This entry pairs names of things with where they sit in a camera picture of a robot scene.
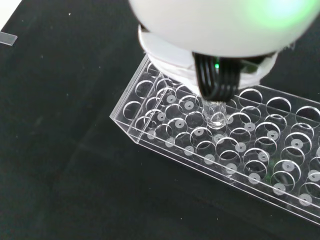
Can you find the clear acrylic test tube rack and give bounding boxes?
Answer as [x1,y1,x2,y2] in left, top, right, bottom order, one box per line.
[109,53,320,222]

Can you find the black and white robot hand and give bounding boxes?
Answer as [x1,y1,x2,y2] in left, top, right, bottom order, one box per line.
[127,0,320,102]

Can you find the clear tape strip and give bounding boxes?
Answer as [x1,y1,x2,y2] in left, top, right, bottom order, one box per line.
[0,31,18,47]

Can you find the black bench cloth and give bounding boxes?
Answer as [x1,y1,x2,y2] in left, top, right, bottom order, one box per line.
[0,0,320,240]

